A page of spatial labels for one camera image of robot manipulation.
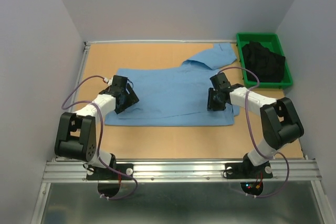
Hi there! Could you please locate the green plastic bin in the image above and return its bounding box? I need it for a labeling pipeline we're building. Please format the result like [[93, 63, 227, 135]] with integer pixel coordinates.
[[236, 33, 293, 89]]

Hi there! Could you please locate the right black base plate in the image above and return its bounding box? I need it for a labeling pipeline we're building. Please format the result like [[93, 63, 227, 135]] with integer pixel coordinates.
[[223, 162, 273, 179]]

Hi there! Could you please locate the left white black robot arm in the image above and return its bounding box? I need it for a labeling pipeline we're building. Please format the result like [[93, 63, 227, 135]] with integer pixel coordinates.
[[55, 75, 139, 182]]

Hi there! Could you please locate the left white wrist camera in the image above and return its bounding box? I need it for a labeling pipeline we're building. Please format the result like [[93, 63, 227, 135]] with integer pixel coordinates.
[[103, 78, 113, 86]]

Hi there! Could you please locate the aluminium front rail frame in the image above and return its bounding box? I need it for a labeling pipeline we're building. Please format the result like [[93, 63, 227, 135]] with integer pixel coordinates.
[[42, 159, 322, 184]]

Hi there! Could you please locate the light blue long sleeve shirt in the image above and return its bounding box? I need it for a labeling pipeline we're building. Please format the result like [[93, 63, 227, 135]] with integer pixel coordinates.
[[105, 43, 240, 126]]

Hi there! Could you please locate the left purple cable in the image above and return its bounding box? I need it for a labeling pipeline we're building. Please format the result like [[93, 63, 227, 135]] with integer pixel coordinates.
[[61, 76, 139, 200]]

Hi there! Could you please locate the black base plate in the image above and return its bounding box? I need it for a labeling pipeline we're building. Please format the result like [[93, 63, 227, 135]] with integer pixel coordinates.
[[223, 162, 273, 179], [86, 163, 133, 181]]

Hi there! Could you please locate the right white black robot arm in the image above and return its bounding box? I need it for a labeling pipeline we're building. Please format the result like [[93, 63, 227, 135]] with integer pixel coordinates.
[[207, 73, 304, 179]]

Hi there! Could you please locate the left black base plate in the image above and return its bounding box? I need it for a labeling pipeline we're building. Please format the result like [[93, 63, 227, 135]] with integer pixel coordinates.
[[86, 163, 133, 181]]

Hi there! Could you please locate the black crumpled shirt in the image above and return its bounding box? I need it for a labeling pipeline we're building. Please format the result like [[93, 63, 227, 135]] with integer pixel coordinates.
[[242, 41, 286, 83]]

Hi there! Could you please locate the purple cable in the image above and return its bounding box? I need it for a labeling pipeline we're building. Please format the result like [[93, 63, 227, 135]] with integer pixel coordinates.
[[61, 76, 139, 200], [216, 67, 290, 198]]

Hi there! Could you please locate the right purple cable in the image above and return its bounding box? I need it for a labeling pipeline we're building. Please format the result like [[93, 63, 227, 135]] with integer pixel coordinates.
[[216, 67, 290, 198]]

